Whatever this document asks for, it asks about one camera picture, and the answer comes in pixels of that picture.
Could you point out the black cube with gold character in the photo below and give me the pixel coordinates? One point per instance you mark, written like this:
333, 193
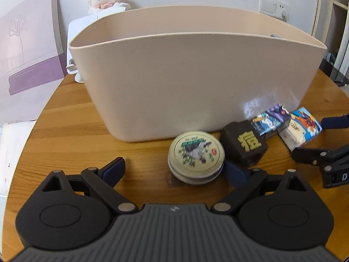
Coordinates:
240, 142

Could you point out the round printed tin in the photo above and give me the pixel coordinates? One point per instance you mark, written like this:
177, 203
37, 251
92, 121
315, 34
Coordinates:
195, 148

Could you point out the white wall socket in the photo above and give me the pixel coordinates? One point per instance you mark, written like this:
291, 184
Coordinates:
282, 10

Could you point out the purple white cardboard box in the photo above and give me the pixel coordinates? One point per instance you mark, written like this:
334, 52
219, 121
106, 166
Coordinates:
27, 46

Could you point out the blue printed small box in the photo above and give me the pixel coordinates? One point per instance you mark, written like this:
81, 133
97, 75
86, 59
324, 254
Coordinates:
272, 120

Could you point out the beige plastic basket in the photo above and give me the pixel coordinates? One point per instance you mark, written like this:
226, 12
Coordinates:
163, 87

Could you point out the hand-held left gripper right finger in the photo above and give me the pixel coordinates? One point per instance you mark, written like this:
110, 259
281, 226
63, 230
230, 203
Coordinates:
235, 174

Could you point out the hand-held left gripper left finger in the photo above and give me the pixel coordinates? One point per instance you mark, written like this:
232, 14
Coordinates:
114, 167

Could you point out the orange blue snack packet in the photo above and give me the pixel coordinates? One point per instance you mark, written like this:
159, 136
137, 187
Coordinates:
300, 131

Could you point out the grey item in basket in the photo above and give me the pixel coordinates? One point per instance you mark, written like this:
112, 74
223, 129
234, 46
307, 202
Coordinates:
276, 35

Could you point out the white paper sheet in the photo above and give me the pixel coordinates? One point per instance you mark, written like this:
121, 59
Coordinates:
13, 155

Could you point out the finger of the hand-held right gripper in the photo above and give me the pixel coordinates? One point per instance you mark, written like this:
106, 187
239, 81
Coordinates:
313, 155
334, 122

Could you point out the dark object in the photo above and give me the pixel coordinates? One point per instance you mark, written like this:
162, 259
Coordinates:
334, 71

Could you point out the white wall switch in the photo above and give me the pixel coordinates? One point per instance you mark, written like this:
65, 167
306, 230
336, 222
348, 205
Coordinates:
267, 5

